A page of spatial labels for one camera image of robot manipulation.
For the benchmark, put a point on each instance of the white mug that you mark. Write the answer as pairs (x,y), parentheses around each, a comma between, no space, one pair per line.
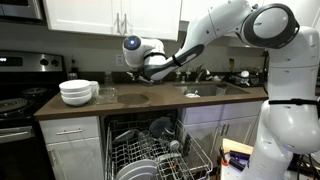
(95,88)

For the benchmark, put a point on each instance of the small glass jar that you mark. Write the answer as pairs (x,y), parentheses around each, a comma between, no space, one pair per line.
(72,76)

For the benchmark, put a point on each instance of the white cloth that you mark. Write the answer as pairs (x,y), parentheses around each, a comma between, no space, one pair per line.
(192,95)

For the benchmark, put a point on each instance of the teal plastic lid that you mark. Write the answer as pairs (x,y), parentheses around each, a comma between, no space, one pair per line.
(125,135)

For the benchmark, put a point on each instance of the white cup in sink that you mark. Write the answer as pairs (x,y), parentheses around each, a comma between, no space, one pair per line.
(221,90)

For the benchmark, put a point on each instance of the white round dish item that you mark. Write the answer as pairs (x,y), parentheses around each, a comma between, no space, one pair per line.
(244,74)

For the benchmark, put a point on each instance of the dark bottle with pourer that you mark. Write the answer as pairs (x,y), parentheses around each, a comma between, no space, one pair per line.
(74,68)

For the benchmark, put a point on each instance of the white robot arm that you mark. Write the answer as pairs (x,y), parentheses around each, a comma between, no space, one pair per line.
(290,126)

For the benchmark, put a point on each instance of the white wall outlet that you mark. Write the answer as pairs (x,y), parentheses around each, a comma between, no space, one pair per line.
(119,60)

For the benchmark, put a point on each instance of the black rack clip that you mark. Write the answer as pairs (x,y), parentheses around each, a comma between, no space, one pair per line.
(186,145)

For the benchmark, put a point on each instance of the black electric stove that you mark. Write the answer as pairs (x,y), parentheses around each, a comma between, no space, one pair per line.
(20,150)

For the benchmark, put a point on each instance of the white upper cabinet door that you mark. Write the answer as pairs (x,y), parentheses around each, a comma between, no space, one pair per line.
(153,18)
(80,15)

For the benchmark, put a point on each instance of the wooden board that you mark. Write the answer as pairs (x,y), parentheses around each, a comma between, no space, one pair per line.
(233,145)

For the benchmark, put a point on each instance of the white drawer front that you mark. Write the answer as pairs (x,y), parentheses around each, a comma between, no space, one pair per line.
(70,125)

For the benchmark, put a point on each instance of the black dish drying rack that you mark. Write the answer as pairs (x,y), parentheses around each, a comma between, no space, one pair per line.
(245,81)

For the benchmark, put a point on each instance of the large coil burner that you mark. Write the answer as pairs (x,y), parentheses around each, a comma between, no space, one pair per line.
(13,105)

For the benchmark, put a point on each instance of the white lower cabinet door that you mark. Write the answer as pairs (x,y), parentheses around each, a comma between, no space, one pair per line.
(78,160)

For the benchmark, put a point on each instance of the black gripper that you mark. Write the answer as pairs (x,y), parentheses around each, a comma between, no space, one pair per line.
(145,80)

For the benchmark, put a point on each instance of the clear glass storage container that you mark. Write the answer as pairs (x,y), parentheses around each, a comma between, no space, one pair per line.
(106,96)

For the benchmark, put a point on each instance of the clear glass bottle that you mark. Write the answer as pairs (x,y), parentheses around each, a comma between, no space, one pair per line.
(109,80)

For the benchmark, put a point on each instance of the dark grey plastic container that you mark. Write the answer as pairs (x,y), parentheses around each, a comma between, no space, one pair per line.
(160,126)

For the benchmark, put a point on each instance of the white sink front panel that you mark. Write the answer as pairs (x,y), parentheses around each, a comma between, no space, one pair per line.
(216,112)

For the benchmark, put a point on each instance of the white bowl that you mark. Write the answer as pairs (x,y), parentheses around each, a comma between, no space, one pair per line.
(76,94)
(76,100)
(75,85)

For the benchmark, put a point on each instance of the steel kitchen sink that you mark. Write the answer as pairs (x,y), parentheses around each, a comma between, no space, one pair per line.
(206,90)

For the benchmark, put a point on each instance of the chrome faucet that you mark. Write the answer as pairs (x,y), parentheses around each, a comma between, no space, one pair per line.
(199,75)

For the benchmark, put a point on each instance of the small white cup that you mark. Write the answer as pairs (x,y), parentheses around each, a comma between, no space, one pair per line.
(175,144)

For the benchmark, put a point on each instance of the clear glass jar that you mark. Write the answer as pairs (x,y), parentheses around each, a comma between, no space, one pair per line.
(144,136)

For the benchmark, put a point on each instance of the small coil burner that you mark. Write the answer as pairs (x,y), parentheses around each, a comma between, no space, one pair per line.
(35,91)

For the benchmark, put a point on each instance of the white dinner plate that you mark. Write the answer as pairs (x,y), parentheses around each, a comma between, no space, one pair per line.
(133,164)
(143,173)

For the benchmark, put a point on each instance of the black cylinder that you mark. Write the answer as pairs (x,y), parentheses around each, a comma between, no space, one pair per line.
(236,164)

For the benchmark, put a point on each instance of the purple tool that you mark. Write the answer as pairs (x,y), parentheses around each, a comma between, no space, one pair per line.
(240,155)

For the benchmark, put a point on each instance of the white sink cabinet door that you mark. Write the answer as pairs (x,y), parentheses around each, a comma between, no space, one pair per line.
(241,130)
(203,136)

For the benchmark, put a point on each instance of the soap dispenser bottle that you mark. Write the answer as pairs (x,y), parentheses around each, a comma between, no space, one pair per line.
(178,76)
(188,76)

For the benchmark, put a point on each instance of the stainless steel microwave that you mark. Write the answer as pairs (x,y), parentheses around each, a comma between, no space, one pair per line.
(20,8)

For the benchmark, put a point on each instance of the orange and black tool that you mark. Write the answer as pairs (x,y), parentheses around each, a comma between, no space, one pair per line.
(223,158)

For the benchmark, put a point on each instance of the black stove knob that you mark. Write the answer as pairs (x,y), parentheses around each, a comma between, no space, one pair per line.
(55,62)
(44,62)

